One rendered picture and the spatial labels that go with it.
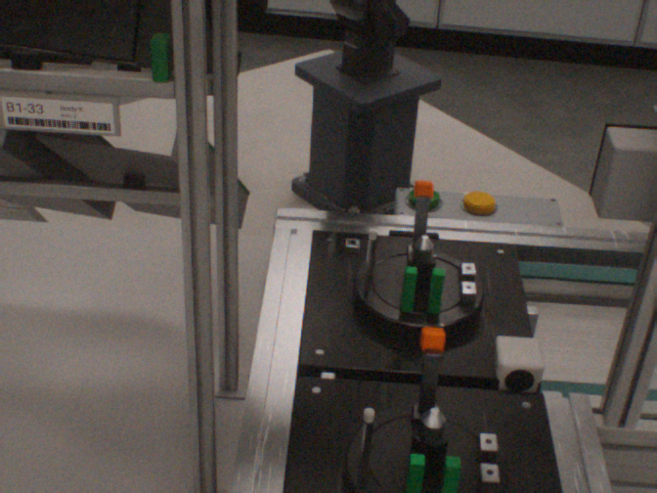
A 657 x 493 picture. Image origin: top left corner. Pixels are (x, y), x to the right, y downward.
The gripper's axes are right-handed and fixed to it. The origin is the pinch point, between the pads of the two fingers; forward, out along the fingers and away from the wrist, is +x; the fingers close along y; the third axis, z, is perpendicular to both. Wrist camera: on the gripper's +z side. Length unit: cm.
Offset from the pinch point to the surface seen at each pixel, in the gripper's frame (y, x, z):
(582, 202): 45, -34, -51
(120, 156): 2.8, 17.0, -4.2
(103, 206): -7.6, 7.6, -22.3
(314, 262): 15.9, 4.8, -28.5
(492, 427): 39, 24, -24
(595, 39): 44, -268, -186
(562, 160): 40, -182, -176
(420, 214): 27.0, 0.0, -22.9
